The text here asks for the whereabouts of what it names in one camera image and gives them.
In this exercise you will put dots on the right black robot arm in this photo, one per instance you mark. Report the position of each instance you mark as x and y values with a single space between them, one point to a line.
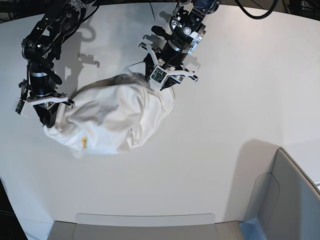
40 48

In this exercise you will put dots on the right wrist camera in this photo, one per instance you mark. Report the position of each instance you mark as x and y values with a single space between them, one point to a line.
21 108

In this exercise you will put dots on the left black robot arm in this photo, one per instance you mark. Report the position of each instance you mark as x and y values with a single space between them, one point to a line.
186 24

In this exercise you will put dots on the white printed t-shirt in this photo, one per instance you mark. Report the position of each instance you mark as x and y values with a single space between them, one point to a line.
111 116

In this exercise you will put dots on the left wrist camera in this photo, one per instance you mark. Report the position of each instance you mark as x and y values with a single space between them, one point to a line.
157 78

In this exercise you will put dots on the grey plastic bin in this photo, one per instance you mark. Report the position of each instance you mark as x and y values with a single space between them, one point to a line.
284 205

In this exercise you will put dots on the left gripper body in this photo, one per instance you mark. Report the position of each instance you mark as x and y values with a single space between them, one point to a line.
170 58

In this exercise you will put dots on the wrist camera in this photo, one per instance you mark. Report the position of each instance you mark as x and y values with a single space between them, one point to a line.
157 78
21 108

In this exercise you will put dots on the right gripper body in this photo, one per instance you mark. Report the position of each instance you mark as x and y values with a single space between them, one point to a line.
40 89

